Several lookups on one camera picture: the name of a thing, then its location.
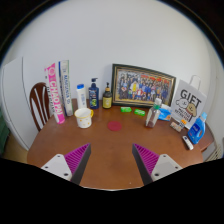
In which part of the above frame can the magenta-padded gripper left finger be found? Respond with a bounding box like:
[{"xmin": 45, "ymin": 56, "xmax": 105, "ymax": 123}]
[{"xmin": 40, "ymin": 143, "xmax": 92, "ymax": 186}]

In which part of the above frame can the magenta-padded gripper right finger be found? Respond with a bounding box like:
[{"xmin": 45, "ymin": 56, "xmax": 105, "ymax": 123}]
[{"xmin": 132, "ymin": 143, "xmax": 184, "ymax": 186}]

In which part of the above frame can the clear bottle with green label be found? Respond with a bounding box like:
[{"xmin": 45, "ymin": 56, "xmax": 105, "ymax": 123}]
[{"xmin": 145, "ymin": 97, "xmax": 163, "ymax": 129}]

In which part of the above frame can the white mug with yellow rim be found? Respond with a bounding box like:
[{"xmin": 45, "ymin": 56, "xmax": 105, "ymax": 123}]
[{"xmin": 74, "ymin": 107, "xmax": 95, "ymax": 129}]

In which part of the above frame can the small floral patterned box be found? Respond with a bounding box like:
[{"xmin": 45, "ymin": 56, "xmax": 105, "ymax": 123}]
[{"xmin": 169, "ymin": 121, "xmax": 183, "ymax": 133}]

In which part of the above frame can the white remote control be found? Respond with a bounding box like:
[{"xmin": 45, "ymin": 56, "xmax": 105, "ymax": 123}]
[{"xmin": 181, "ymin": 135, "xmax": 194, "ymax": 151}]

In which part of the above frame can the flat round red coaster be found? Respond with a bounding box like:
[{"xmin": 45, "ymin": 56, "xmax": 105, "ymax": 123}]
[{"xmin": 107, "ymin": 120, "xmax": 123, "ymax": 132}]

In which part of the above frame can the blue tissue pack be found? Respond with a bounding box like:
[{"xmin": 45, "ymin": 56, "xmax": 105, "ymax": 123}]
[{"xmin": 157, "ymin": 103, "xmax": 173, "ymax": 122}]

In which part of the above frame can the blue detergent bottle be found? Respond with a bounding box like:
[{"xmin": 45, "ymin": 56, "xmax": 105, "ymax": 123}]
[{"xmin": 187, "ymin": 111, "xmax": 208, "ymax": 145}]

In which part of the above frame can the white bottle with blue cap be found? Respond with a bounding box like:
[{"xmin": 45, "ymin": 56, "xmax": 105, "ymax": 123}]
[{"xmin": 76, "ymin": 83, "xmax": 88, "ymax": 109}]

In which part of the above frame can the dark blue pump bottle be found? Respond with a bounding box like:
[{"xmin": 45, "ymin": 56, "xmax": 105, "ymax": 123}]
[{"xmin": 88, "ymin": 77, "xmax": 100, "ymax": 110}]

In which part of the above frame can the brown wooden chair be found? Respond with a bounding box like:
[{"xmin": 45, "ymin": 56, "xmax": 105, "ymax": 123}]
[{"xmin": 29, "ymin": 82, "xmax": 52, "ymax": 132}]

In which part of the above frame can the brown pump bottle yellow label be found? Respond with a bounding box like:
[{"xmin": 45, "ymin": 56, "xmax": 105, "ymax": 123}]
[{"xmin": 102, "ymin": 82, "xmax": 113, "ymax": 110}]

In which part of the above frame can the white printed paper gift bag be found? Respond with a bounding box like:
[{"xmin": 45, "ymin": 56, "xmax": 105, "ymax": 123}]
[{"xmin": 170, "ymin": 75, "xmax": 208, "ymax": 130}]

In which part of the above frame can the framed group picture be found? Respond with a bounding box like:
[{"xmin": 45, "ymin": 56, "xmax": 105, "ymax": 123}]
[{"xmin": 110, "ymin": 63, "xmax": 177, "ymax": 108}]

